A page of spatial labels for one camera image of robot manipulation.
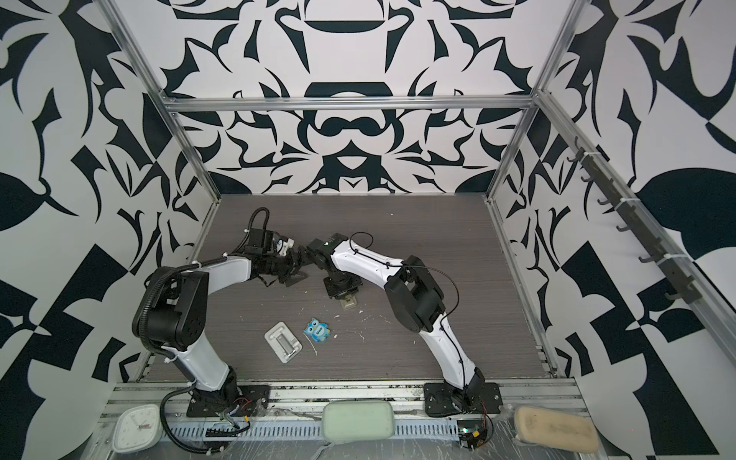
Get white remote control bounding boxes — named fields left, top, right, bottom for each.
left=339, top=294, right=358, bottom=312

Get green sponge pad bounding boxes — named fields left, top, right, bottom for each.
left=321, top=400, right=396, bottom=444

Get black corrugated cable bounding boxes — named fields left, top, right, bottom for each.
left=130, top=206, right=271, bottom=455

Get beige sponge pad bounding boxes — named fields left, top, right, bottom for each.
left=513, top=406, right=600, bottom=453

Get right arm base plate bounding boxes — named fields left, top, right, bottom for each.
left=423, top=383, right=504, bottom=418

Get small circuit board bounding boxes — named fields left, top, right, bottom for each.
left=457, top=418, right=495, bottom=450

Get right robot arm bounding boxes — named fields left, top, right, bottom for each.
left=302, top=234, right=485, bottom=406

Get white square clock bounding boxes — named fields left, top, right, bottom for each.
left=112, top=404, right=163, bottom=454

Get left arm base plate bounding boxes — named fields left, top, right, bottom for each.
left=186, top=384, right=271, bottom=418

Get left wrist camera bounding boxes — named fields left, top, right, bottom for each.
left=274, top=236, right=294, bottom=257

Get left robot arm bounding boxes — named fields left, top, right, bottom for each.
left=131, top=229, right=304, bottom=409

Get white phone stand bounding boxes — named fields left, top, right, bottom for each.
left=264, top=321, right=303, bottom=364

